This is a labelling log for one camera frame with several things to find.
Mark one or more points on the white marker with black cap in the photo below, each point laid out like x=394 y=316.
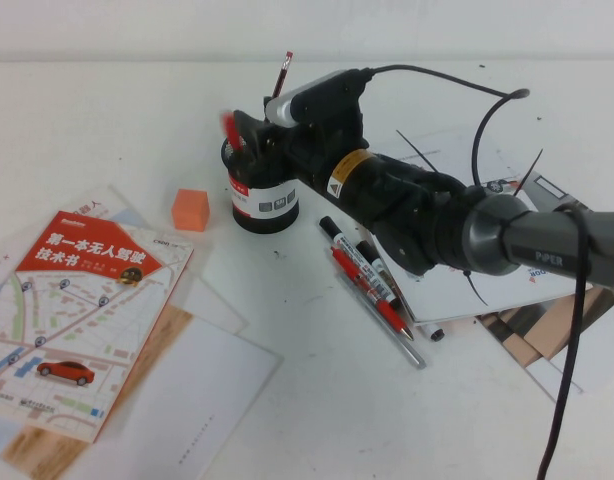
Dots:
x=337 y=235

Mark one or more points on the red and black pencil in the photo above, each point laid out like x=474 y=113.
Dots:
x=283 y=72

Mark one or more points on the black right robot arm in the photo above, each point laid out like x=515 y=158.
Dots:
x=537 y=240

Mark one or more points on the orange foam cube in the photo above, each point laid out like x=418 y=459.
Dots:
x=189 y=210

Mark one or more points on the silver pen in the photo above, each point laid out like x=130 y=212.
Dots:
x=412 y=352

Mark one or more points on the small white marker black cap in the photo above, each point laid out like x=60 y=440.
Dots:
x=432 y=332

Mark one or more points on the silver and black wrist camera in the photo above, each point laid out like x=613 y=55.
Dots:
x=327 y=97

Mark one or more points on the thin red and black pen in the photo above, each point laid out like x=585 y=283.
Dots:
x=232 y=131

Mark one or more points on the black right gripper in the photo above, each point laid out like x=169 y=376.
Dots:
x=307 y=150

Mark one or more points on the black mesh pen holder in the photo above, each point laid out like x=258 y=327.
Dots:
x=267 y=215

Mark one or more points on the black zip tie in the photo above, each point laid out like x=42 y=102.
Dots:
x=417 y=151
x=477 y=290
x=534 y=165

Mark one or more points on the brochure with grey rectangle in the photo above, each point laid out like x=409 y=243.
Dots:
x=552 y=187

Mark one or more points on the map cover book with car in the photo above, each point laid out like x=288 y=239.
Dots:
x=87 y=310

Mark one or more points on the wood pattern brochure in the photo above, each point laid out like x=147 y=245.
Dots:
x=174 y=325

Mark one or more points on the white sheet with small print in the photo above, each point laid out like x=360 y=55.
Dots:
x=212 y=390

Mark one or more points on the magazine with brown blocks photo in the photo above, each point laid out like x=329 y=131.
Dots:
x=537 y=345

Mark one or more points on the white paper sheet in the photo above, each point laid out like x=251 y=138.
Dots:
x=212 y=305

